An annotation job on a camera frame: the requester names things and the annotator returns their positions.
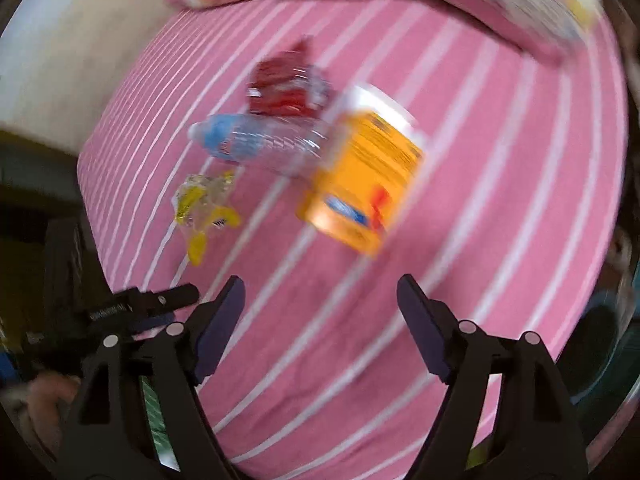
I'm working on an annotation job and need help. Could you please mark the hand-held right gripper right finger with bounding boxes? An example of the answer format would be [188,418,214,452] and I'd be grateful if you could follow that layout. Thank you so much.
[396,274,591,480]

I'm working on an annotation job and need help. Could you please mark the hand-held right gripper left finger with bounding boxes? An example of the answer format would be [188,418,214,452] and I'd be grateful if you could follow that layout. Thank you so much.
[55,275,246,480]

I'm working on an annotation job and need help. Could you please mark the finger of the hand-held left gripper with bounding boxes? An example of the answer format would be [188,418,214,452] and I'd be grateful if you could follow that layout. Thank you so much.
[120,311,177,335]
[85,284,201,322]

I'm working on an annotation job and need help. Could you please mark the yellow clear plastic wrapper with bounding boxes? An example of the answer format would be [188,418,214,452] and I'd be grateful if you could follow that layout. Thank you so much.
[172,170,242,266]

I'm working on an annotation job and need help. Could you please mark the orange drink carton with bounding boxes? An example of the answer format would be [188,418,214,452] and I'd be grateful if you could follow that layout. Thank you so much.
[296,84,426,257]

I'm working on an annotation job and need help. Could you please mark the clear plastic water bottle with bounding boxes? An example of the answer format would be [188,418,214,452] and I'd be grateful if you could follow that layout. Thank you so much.
[187,112,333,179]

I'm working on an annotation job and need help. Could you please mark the round plastic bin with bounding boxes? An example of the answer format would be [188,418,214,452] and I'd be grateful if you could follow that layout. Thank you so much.
[565,287,640,413]

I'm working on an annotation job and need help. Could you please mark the red snack packet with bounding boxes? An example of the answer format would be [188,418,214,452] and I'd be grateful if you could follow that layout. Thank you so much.
[246,37,336,118]

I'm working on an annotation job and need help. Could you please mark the person's left hand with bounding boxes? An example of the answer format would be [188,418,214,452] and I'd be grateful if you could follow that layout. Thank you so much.
[20,372,82,443]

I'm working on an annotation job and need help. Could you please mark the green patterned box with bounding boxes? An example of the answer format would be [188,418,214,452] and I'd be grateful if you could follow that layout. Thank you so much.
[139,375,170,463]

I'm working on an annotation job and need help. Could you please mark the pink striped bed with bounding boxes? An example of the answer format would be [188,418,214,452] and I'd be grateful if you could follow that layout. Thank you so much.
[75,0,632,480]

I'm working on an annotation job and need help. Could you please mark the cartoon striped quilt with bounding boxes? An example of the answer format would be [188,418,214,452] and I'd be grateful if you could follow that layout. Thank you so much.
[260,0,601,65]

